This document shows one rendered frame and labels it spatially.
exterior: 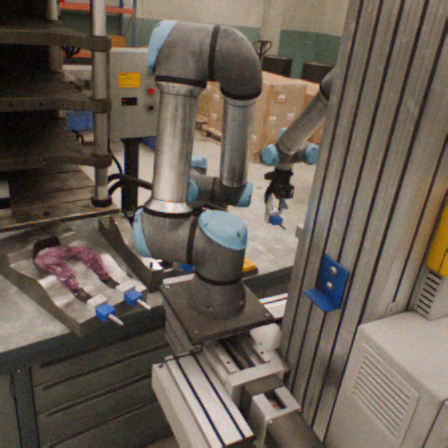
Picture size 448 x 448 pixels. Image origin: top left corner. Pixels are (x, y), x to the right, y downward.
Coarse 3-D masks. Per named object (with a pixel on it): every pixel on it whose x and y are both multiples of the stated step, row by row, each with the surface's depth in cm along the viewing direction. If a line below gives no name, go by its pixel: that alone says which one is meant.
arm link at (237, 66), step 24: (216, 48) 92; (240, 48) 93; (216, 72) 95; (240, 72) 95; (240, 96) 99; (240, 120) 105; (240, 144) 110; (240, 168) 115; (216, 192) 122; (240, 192) 122
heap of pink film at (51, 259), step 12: (48, 252) 152; (60, 252) 155; (72, 252) 155; (84, 252) 152; (96, 252) 154; (36, 264) 150; (48, 264) 145; (60, 264) 144; (84, 264) 150; (96, 264) 149; (60, 276) 142; (72, 276) 143; (108, 276) 151; (72, 288) 141
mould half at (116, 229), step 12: (108, 216) 190; (120, 216) 175; (108, 228) 181; (120, 228) 170; (108, 240) 182; (120, 240) 171; (132, 240) 169; (120, 252) 173; (132, 252) 162; (132, 264) 164; (144, 264) 155; (156, 264) 155; (144, 276) 157; (156, 276) 153; (168, 276) 156; (156, 288) 156
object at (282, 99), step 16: (272, 80) 539; (288, 80) 553; (272, 96) 518; (288, 96) 531; (304, 96) 547; (208, 112) 620; (256, 112) 536; (272, 112) 527; (288, 112) 542; (208, 128) 615; (256, 128) 541; (272, 128) 538; (256, 144) 548; (272, 144) 550; (256, 160) 546
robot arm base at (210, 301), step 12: (240, 276) 109; (192, 288) 110; (204, 288) 107; (216, 288) 106; (228, 288) 107; (240, 288) 110; (192, 300) 110; (204, 300) 108; (216, 300) 107; (228, 300) 108; (240, 300) 110; (204, 312) 108; (216, 312) 107; (228, 312) 108; (240, 312) 111
